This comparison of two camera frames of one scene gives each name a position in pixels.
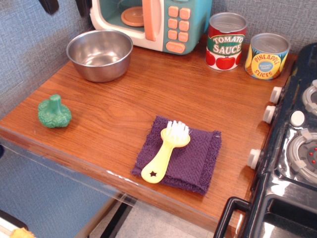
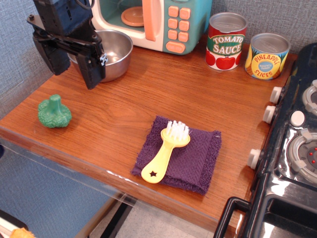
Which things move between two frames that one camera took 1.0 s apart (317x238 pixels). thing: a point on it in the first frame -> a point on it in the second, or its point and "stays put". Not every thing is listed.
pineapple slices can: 267,56 stays put
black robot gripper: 84,7 -> 68,24
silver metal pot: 100,55 stays put
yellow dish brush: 176,134 stays put
